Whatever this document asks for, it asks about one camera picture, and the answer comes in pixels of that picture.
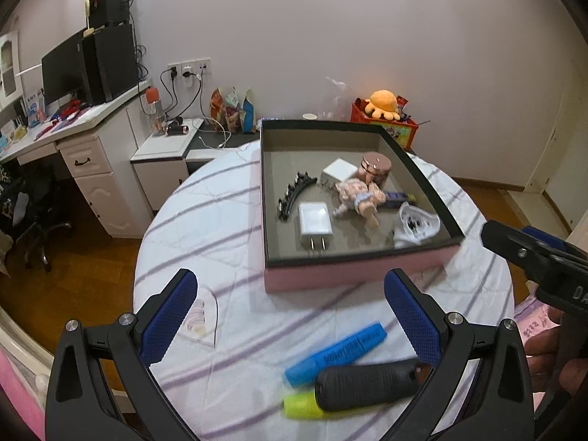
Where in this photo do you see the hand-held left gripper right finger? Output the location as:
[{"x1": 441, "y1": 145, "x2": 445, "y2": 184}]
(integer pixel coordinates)
[{"x1": 383, "y1": 269, "x2": 536, "y2": 441}]

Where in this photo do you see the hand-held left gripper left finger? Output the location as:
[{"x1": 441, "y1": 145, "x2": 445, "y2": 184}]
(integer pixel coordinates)
[{"x1": 45, "y1": 268, "x2": 199, "y2": 441}]

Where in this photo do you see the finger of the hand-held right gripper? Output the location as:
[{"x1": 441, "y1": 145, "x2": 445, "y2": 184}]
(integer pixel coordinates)
[
  {"x1": 481, "y1": 219, "x2": 554, "y2": 283},
  {"x1": 523, "y1": 226, "x2": 588, "y2": 263}
]

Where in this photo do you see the pink pig doll figurine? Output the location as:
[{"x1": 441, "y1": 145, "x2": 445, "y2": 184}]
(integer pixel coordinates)
[{"x1": 333, "y1": 178, "x2": 387, "y2": 229}]

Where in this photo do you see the white wall charger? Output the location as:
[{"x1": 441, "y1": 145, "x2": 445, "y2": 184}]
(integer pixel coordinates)
[
  {"x1": 320, "y1": 158, "x2": 359, "y2": 190},
  {"x1": 298, "y1": 202, "x2": 333, "y2": 254}
]

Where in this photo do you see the pink box with dark rim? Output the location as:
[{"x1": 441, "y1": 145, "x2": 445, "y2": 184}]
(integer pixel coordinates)
[{"x1": 259, "y1": 119, "x2": 464, "y2": 293}]

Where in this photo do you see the black jewelled hair clip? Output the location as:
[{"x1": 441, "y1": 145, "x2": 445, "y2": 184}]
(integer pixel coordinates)
[{"x1": 276, "y1": 171, "x2": 319, "y2": 222}]

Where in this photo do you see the person's right hand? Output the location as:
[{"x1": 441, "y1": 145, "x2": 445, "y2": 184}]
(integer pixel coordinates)
[{"x1": 525, "y1": 310, "x2": 580, "y2": 396}]

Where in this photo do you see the clear acrylic heart stand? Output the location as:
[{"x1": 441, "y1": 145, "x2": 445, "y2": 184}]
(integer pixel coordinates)
[{"x1": 181, "y1": 291, "x2": 219, "y2": 347}]

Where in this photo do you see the pink printed cloth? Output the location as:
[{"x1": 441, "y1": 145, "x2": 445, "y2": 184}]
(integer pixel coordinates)
[{"x1": 513, "y1": 296, "x2": 562, "y2": 336}]

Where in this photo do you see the blue highlighter pen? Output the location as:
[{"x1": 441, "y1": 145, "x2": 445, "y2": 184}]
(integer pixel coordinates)
[{"x1": 284, "y1": 322, "x2": 387, "y2": 387}]

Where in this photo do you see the white plastic fan head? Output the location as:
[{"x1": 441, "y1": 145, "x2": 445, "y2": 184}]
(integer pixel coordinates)
[{"x1": 394, "y1": 202, "x2": 441, "y2": 248}]

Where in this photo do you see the yellow highlighter pen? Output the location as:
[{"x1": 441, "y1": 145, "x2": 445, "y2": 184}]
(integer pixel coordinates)
[{"x1": 282, "y1": 388, "x2": 331, "y2": 420}]

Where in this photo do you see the red printed storage box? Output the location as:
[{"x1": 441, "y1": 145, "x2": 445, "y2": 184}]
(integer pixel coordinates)
[{"x1": 350, "y1": 98, "x2": 419, "y2": 150}]

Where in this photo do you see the white bedside cabinet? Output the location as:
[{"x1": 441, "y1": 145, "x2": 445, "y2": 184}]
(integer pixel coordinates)
[{"x1": 130, "y1": 117, "x2": 205, "y2": 214}]

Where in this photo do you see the black office chair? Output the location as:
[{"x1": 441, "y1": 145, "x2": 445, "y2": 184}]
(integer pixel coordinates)
[{"x1": 0, "y1": 175, "x2": 72, "y2": 269}]

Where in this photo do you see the white desk with drawers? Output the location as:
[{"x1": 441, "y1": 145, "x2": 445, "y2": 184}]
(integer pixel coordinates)
[{"x1": 0, "y1": 80, "x2": 154, "y2": 240}]

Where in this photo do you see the orange octopus plush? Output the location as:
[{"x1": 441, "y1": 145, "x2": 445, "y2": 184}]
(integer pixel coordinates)
[{"x1": 365, "y1": 90, "x2": 399, "y2": 121}]

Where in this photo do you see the clear bottle with orange cap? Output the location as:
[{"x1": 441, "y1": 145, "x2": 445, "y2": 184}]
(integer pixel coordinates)
[{"x1": 144, "y1": 86, "x2": 166, "y2": 136}]

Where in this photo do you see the orange snack bag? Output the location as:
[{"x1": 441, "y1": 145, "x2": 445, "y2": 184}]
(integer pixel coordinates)
[{"x1": 210, "y1": 87, "x2": 243, "y2": 134}]

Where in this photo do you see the blue snack bag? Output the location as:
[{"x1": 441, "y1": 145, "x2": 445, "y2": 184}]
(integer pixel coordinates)
[{"x1": 241, "y1": 88, "x2": 258, "y2": 134}]

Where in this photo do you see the clear plastic bag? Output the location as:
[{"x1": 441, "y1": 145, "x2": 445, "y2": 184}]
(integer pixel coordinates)
[{"x1": 322, "y1": 77, "x2": 356, "y2": 122}]

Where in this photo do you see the black speaker tower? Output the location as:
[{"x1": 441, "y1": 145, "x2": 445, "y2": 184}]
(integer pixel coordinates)
[{"x1": 80, "y1": 23, "x2": 139, "y2": 105}]

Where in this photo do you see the black computer monitor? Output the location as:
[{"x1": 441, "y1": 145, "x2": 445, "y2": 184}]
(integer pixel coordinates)
[{"x1": 41, "y1": 32, "x2": 86, "y2": 106}]

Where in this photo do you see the black box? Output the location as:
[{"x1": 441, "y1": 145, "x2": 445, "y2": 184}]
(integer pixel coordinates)
[{"x1": 87, "y1": 0, "x2": 130, "y2": 28}]

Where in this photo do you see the black textured handle grip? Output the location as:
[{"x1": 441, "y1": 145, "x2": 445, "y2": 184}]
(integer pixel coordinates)
[{"x1": 315, "y1": 359, "x2": 433, "y2": 412}]

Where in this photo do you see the white charging cable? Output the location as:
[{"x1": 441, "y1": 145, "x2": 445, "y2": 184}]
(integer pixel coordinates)
[{"x1": 200, "y1": 117, "x2": 233, "y2": 150}]

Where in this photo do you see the white wall outlet strip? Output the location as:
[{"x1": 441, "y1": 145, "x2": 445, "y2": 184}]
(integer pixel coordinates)
[{"x1": 168, "y1": 58, "x2": 212, "y2": 79}]

